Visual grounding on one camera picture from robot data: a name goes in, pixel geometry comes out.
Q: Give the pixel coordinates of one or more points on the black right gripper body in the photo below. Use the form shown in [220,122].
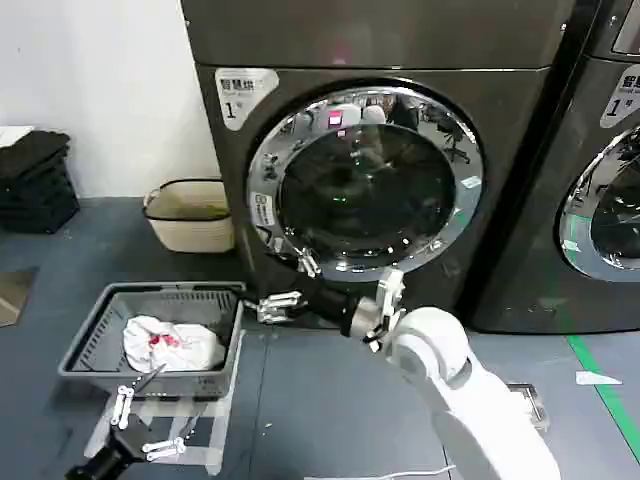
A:
[331,306]

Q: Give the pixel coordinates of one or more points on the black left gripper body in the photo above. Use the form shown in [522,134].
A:
[107,457]

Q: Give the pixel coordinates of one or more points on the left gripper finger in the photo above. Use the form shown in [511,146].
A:
[121,405]
[165,445]

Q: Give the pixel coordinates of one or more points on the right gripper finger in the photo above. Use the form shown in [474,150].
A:
[309,262]
[280,305]

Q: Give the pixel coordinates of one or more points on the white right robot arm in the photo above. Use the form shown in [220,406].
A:
[435,350]

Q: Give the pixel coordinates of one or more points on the small white door sticker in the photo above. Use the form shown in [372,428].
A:
[262,210]

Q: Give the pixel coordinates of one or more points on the grey plastic slatted basket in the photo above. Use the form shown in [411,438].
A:
[95,330]

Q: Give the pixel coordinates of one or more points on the white cloth with red print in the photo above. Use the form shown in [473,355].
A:
[195,345]

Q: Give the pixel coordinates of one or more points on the round glass dryer door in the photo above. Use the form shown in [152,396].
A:
[370,190]

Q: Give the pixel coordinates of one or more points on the beige laundry basket black rim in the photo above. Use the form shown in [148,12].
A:
[192,235]

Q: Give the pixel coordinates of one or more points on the green cloth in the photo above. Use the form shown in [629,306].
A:
[200,212]

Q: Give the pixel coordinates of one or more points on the white label with numeral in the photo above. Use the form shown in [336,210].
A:
[245,95]
[622,97]

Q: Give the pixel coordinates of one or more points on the grey dryer with large label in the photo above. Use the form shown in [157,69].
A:
[500,165]

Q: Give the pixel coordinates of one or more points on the metal floor hatch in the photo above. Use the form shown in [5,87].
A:
[532,405]

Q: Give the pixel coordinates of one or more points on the white paper scrap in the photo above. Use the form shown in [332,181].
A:
[595,378]

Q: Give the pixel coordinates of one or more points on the green floor tape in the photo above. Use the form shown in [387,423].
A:
[605,395]

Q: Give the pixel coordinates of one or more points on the round chrome-rimmed dryer door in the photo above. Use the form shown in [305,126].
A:
[615,215]

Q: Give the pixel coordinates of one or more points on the grey dryer with control panel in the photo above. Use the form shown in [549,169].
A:
[575,125]

